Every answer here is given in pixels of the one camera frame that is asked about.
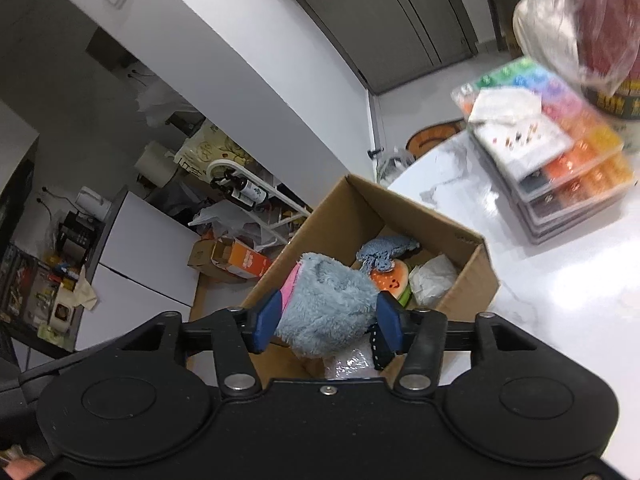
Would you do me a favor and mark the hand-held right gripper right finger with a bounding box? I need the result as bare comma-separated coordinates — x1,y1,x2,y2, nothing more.
375,291,538,401

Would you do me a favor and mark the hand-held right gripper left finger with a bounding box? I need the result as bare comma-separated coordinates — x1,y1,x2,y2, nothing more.
117,290,286,398

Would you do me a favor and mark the watermelon slice plush toy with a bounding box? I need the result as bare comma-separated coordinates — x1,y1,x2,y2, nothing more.
367,259,413,306

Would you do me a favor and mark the grey and pink plush toy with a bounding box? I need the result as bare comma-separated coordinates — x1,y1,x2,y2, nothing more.
272,252,381,361

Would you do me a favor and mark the white tissue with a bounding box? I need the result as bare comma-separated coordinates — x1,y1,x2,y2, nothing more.
409,254,460,308

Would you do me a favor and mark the blue fuzzy cloth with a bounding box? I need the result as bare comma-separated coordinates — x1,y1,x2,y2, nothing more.
356,236,421,276

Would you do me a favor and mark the brown cardboard box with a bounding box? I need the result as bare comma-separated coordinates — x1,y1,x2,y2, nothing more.
187,174,501,397

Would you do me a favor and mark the person's left hand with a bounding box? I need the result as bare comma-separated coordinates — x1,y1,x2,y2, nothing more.
0,445,45,480

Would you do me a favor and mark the orange and brown carton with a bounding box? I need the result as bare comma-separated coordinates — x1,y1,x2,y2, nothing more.
187,236,275,282

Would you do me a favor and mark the dark wine bottle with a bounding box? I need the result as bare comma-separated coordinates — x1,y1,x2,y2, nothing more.
210,170,268,212

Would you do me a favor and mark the white cabinet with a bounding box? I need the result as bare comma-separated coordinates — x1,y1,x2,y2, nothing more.
74,189,202,356

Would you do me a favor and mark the yellow printed bag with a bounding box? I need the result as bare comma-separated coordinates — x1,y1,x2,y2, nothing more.
174,120,253,183

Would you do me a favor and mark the orange doormat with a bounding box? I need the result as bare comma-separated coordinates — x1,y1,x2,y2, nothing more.
404,120,467,157

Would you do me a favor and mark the white paper roll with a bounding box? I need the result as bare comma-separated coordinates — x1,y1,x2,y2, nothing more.
135,141,177,187

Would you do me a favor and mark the white kettle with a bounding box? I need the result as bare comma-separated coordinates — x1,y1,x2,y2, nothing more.
75,186,112,222

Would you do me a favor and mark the white paper card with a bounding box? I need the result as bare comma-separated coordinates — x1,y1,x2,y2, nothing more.
469,90,572,179

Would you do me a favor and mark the stack of colourful bead boxes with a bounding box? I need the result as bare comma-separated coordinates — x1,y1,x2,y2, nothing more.
451,57,637,246

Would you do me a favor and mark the dark grey door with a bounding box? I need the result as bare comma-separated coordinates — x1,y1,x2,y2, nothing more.
257,0,478,95

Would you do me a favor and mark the clear plastic bag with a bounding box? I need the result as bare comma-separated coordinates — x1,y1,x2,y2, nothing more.
515,0,640,96

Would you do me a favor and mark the red instant noodle bucket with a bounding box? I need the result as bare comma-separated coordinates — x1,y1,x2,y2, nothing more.
562,0,640,153

